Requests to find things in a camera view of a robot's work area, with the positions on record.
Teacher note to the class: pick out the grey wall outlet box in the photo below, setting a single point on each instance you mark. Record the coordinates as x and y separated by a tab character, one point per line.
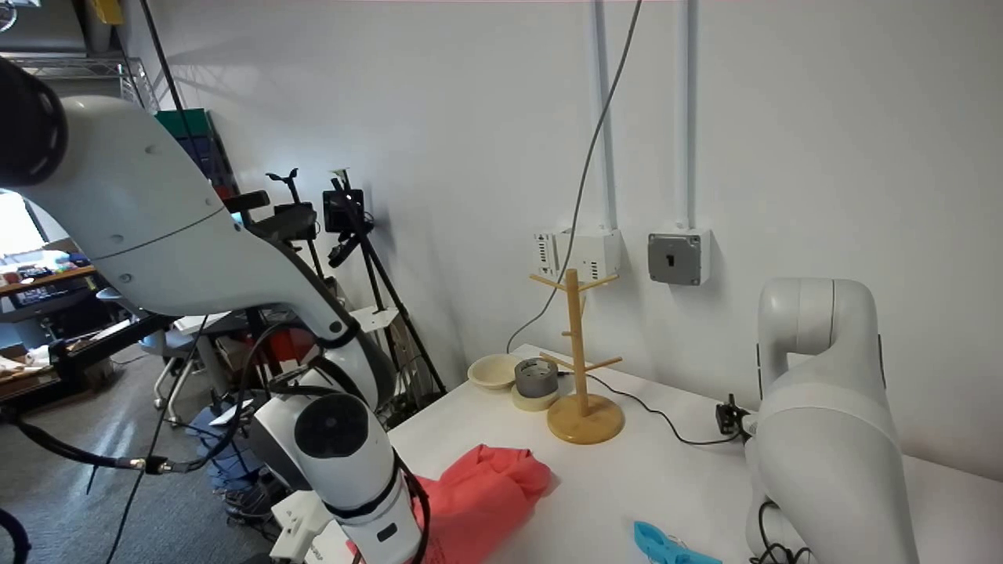
675	258

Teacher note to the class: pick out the cream shallow bowl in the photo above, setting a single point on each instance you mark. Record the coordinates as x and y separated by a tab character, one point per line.
494	370

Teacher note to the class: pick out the white wall junction box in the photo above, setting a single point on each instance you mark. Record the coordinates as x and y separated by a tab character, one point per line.
595	255

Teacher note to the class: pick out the black camera tripod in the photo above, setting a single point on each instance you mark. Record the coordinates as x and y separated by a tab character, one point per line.
344	258

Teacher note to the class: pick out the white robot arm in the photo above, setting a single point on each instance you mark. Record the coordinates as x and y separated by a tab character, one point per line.
151	224

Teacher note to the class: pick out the blue plastic clamp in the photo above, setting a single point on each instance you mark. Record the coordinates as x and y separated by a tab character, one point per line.
663	549

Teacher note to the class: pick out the cream tape roll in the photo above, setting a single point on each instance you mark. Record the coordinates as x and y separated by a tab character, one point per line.
535	401

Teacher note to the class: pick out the wooden mug tree stand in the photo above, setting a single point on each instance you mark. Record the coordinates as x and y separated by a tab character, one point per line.
580	417

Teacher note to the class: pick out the black power plug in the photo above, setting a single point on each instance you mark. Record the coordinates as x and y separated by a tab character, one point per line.
731	417

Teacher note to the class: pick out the white wall socket box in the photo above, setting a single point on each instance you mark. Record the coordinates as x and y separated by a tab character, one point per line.
552	252

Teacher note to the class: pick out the grey tape roll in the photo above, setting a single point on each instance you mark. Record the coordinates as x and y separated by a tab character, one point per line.
535	376

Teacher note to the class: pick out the salmon pink sweatshirt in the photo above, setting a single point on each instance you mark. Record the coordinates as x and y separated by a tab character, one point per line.
480	502

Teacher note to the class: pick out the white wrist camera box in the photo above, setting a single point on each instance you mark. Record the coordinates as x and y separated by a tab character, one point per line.
309	535

